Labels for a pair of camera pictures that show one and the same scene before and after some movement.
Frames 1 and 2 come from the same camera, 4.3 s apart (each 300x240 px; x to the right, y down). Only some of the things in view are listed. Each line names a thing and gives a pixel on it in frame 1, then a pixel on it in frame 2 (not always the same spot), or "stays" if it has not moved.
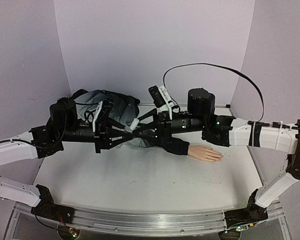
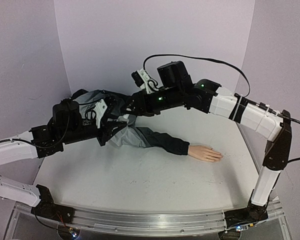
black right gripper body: [162, 126] → [135, 104]
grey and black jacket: [125, 108] stays
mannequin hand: [204, 153] stays
